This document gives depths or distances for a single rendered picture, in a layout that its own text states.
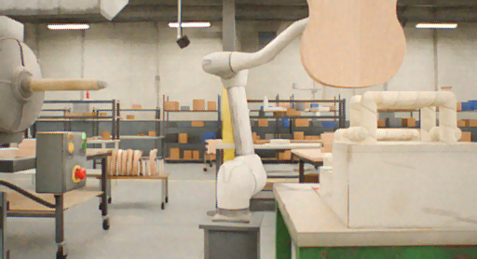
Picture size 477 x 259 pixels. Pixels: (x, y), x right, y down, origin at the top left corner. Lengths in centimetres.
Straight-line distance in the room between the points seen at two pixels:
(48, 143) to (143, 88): 1132
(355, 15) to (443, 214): 70
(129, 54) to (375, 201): 1238
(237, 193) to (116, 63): 1162
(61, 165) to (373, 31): 111
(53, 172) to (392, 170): 100
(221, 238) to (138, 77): 1127
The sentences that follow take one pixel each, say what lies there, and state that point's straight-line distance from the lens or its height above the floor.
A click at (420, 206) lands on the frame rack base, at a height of 98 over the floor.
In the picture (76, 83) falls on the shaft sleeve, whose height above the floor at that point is 125.
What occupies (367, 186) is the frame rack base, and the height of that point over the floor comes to 102.
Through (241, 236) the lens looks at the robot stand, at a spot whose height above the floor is 65.
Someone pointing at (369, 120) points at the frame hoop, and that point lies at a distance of 73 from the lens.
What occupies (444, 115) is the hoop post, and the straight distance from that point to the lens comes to 80.
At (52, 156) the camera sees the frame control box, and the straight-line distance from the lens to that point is 123.
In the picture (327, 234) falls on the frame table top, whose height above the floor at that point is 93.
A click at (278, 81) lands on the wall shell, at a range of 1204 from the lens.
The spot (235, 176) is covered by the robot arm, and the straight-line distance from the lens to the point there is 156.
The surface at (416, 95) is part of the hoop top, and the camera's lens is 77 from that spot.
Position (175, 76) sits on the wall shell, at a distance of 1227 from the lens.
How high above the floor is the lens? 113
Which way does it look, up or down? 1 degrees up
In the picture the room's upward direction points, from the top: straight up
